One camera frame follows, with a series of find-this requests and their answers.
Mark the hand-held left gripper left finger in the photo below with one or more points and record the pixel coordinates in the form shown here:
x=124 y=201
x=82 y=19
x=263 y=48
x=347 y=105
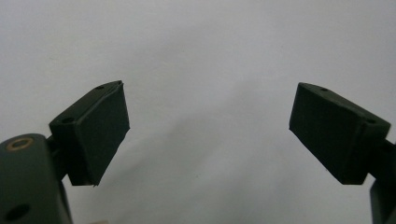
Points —
x=99 y=137

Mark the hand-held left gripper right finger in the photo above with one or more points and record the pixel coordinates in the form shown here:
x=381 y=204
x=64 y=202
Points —
x=330 y=133

